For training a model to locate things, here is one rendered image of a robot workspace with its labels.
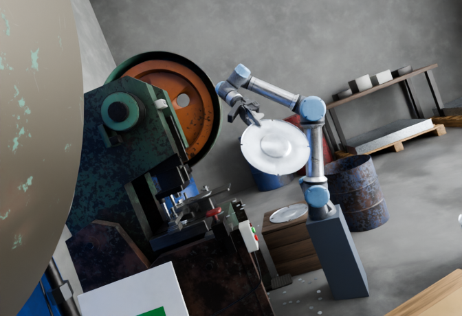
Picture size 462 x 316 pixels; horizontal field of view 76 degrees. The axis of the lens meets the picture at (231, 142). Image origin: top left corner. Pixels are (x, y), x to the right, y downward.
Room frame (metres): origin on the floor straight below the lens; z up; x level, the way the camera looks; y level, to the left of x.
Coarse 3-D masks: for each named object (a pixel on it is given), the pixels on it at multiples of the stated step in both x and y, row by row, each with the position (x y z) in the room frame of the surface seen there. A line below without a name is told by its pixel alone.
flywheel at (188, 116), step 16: (144, 64) 2.00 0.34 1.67; (160, 64) 1.99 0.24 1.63; (176, 64) 1.98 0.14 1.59; (144, 80) 2.03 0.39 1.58; (160, 80) 2.03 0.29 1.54; (176, 80) 2.02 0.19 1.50; (192, 80) 1.98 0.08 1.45; (176, 96) 2.02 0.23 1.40; (192, 96) 2.02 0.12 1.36; (208, 96) 1.97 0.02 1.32; (176, 112) 2.03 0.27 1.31; (192, 112) 2.02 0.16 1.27; (208, 112) 1.98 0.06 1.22; (192, 128) 2.02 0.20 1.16; (208, 128) 1.98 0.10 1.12; (192, 144) 2.00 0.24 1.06
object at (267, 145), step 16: (256, 128) 1.30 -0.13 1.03; (272, 128) 1.30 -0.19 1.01; (288, 128) 1.30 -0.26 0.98; (256, 144) 1.24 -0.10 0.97; (272, 144) 1.24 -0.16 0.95; (288, 144) 1.24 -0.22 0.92; (256, 160) 1.19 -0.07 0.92; (272, 160) 1.20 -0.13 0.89; (288, 160) 1.20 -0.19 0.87; (304, 160) 1.20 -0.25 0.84
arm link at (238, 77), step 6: (240, 66) 1.46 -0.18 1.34; (234, 72) 1.47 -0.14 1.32; (240, 72) 1.45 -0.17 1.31; (246, 72) 1.46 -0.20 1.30; (228, 78) 1.48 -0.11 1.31; (234, 78) 1.46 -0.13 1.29; (240, 78) 1.46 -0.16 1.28; (246, 78) 1.49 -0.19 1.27; (234, 84) 1.47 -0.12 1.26; (240, 84) 1.48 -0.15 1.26
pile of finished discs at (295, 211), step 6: (294, 204) 2.21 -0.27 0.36; (300, 204) 2.17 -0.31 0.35; (282, 210) 2.20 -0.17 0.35; (288, 210) 2.13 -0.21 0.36; (294, 210) 2.08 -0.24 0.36; (300, 210) 2.05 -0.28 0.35; (306, 210) 2.01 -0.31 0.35; (270, 216) 2.15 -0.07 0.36; (276, 216) 2.12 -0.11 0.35; (282, 216) 2.06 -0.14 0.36; (288, 216) 2.03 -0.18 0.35; (294, 216) 1.99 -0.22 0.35; (276, 222) 2.01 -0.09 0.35; (282, 222) 1.96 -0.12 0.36
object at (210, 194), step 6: (222, 186) 1.69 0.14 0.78; (228, 186) 1.62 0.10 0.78; (204, 192) 1.69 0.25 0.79; (210, 192) 1.64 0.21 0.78; (216, 192) 1.59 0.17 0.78; (222, 192) 1.58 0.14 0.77; (192, 198) 1.67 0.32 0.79; (198, 198) 1.60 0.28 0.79; (204, 198) 1.59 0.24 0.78; (210, 198) 1.62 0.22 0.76; (198, 204) 1.61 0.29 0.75; (204, 204) 1.61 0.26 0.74; (210, 204) 1.61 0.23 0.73; (204, 210) 1.61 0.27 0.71
